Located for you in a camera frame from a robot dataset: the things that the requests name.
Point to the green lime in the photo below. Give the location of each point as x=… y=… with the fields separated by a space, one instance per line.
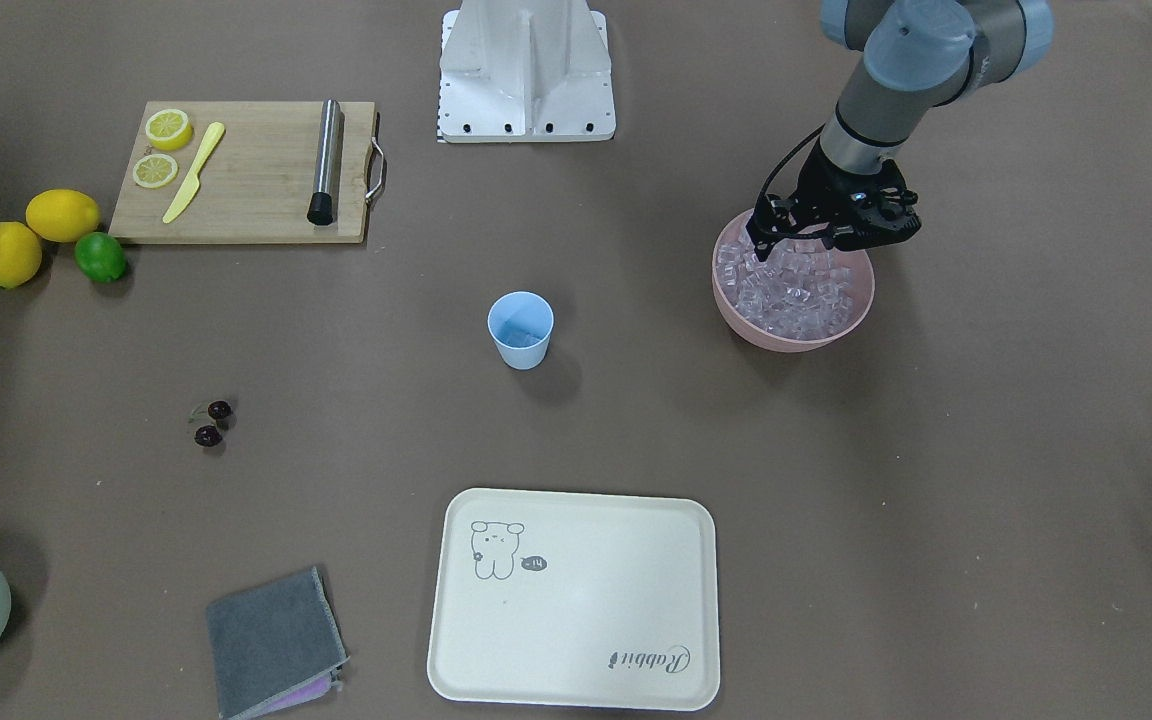
x=100 y=257

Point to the pink bowl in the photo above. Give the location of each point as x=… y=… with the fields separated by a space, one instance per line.
x=864 y=292

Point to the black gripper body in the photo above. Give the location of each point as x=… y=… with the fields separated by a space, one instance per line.
x=820 y=188

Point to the yellow lemon lower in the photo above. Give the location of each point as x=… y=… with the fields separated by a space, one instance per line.
x=21 y=254

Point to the upper lemon half slice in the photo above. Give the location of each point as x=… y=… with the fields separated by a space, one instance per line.
x=169 y=129

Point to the dark cherries pair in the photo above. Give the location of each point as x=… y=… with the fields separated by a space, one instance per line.
x=211 y=421

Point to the yellow lemon upper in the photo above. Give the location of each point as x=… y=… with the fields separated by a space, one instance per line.
x=62 y=215

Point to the yellow lemon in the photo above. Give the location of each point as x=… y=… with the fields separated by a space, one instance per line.
x=62 y=215
x=21 y=254

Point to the bamboo cutting board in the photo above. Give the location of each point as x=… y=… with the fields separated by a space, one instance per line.
x=257 y=184

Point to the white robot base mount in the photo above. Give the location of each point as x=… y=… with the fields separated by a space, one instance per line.
x=525 y=72

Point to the pile of clear ice cubes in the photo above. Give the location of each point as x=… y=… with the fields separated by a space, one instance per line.
x=802 y=293

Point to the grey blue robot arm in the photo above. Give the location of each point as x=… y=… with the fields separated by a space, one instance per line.
x=915 y=56

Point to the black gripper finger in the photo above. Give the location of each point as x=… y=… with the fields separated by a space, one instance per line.
x=758 y=252

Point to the yellow plastic knife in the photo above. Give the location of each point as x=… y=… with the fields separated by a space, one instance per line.
x=191 y=182

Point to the grey folded cloth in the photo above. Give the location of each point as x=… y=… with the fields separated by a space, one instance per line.
x=274 y=646

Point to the steel muddler black tip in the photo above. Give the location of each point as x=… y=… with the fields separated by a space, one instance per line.
x=323 y=204

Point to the cream rabbit tray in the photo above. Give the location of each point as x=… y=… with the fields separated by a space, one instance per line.
x=575 y=599

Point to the light blue plastic cup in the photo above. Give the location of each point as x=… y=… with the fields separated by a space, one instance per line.
x=521 y=324

